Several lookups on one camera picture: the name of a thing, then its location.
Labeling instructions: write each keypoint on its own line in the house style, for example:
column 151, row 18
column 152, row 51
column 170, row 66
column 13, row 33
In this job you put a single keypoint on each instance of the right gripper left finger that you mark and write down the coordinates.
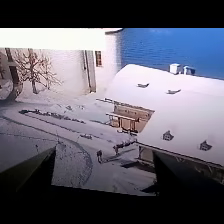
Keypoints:
column 31, row 173

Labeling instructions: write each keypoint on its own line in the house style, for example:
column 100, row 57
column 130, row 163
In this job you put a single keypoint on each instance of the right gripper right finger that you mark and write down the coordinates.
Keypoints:
column 181, row 176

